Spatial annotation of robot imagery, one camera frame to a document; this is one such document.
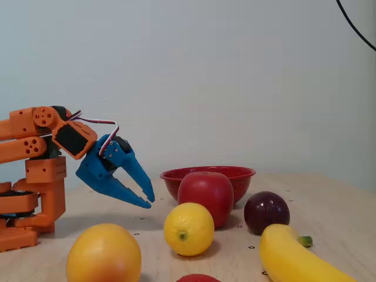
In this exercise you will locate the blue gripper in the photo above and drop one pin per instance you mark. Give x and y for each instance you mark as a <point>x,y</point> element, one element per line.
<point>98,170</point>

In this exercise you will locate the red speckled bowl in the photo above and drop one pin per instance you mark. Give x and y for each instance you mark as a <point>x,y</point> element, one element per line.
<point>243,179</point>

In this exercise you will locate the yellow orange peach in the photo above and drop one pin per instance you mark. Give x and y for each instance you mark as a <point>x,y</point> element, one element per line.
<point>102,255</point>

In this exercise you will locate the dark purple plum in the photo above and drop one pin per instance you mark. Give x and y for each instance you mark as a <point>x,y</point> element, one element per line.
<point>264,211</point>

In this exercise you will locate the red apple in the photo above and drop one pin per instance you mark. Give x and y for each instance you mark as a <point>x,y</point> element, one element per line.
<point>205,196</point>

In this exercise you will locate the yellow banana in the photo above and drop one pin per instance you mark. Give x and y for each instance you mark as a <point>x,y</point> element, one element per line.
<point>282,255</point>

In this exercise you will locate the orange robot base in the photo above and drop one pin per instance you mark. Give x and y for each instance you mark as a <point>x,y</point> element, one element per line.
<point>51,199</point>

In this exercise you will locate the red strawberry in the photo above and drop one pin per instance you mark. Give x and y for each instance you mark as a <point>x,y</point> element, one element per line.
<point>198,278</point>

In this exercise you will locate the yellow lemon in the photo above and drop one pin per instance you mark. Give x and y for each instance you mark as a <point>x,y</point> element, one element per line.
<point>191,226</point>

